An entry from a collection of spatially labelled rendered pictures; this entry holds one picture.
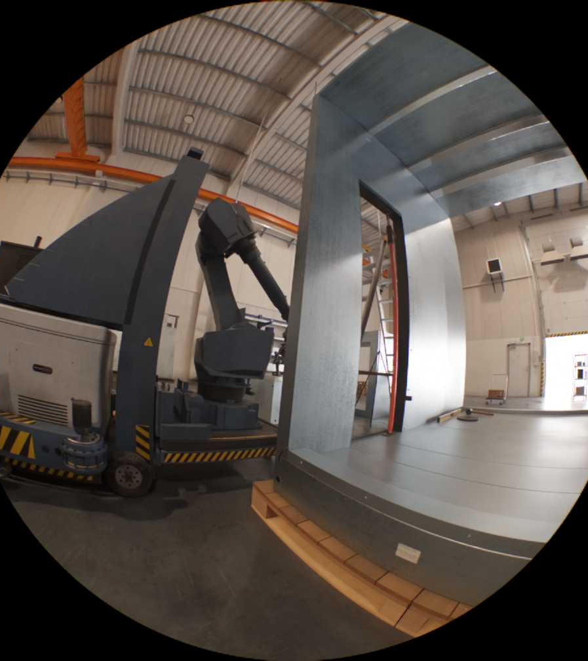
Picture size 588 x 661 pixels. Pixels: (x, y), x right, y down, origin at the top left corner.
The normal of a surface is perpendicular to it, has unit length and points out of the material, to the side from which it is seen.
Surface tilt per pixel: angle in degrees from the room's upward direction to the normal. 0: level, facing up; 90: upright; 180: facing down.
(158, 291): 90
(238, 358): 90
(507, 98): 180
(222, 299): 81
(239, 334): 90
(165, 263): 90
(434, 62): 180
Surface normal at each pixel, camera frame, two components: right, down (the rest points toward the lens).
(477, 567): -0.83, -0.17
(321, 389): 0.55, -0.08
